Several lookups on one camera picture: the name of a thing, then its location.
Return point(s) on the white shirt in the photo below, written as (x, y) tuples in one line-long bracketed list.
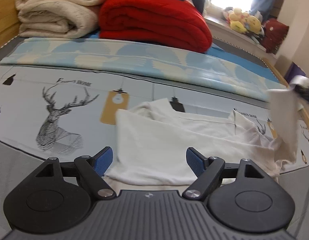
[(169, 142)]

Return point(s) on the purple box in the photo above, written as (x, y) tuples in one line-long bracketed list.
[(294, 71)]

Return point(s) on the cream folded blanket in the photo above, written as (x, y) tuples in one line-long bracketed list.
[(57, 10)]

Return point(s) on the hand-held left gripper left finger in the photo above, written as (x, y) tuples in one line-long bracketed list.
[(102, 161)]

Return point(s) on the yellow rabbit plush toy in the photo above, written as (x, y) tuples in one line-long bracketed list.
[(237, 20)]

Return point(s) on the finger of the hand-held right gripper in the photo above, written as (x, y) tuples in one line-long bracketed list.
[(305, 91)]

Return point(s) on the white window sill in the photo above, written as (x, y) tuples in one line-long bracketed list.
[(224, 30)]

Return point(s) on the deer printed bed sheet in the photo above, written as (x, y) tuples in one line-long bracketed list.
[(82, 117)]

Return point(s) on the light blue patterned sheet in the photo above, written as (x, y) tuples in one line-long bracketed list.
[(144, 57)]

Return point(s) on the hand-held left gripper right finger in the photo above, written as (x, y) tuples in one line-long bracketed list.
[(195, 161)]

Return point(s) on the red folded blanket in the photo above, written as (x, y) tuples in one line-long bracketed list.
[(149, 22)]

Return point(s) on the dark red bag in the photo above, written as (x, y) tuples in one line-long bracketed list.
[(275, 35)]

